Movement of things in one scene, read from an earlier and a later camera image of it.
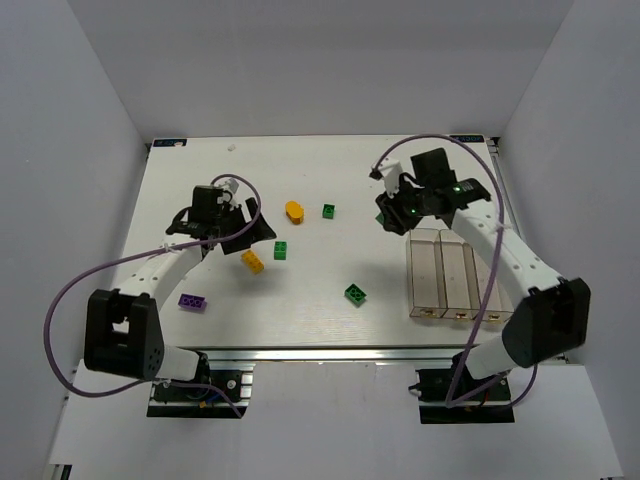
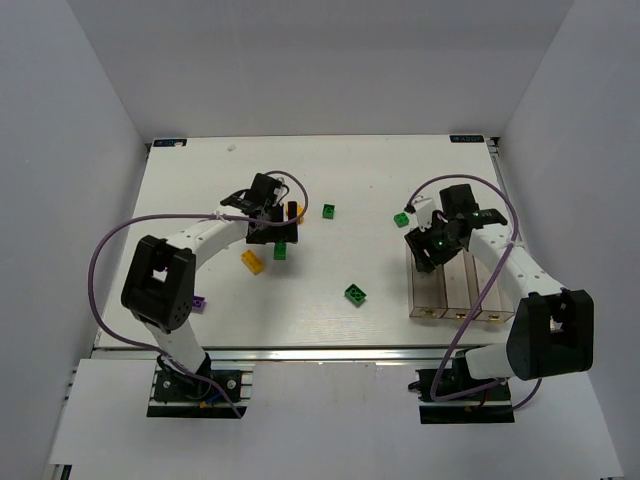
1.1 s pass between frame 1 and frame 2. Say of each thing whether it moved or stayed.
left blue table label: stayed
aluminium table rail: stayed
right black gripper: moved
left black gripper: moved
